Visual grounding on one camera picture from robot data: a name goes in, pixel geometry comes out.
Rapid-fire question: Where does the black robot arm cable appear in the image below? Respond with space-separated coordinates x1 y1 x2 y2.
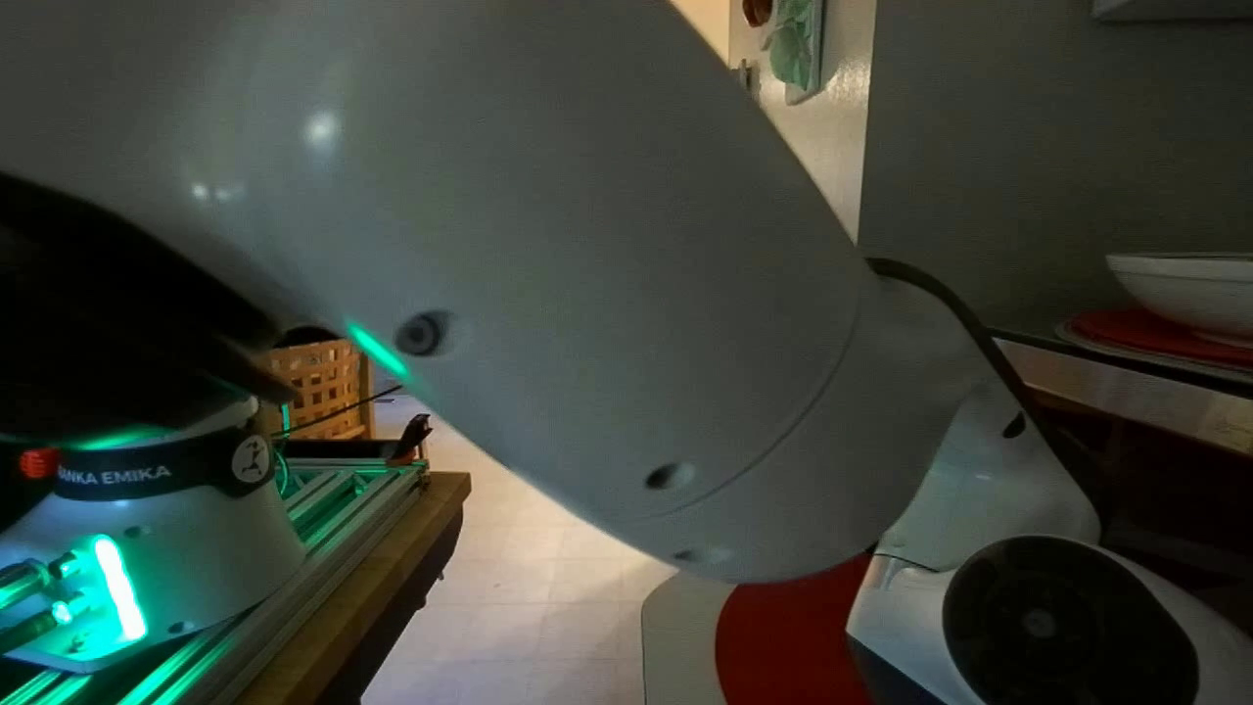
864 255 1101 515

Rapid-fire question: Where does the red round placemat on counter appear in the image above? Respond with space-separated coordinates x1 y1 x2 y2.
714 556 869 705

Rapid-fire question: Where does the green lit aluminium base frame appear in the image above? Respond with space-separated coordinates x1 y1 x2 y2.
0 461 427 705

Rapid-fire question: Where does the wicker basket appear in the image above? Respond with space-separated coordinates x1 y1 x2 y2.
260 342 371 439

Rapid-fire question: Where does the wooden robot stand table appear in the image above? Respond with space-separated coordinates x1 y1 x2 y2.
234 473 468 705

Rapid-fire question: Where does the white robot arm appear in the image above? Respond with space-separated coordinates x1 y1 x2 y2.
0 0 1248 705

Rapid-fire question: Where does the red placemat on microwave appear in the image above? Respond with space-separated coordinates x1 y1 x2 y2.
1065 310 1253 368

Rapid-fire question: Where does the white bowl on microwave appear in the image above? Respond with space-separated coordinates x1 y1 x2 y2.
1103 252 1253 342

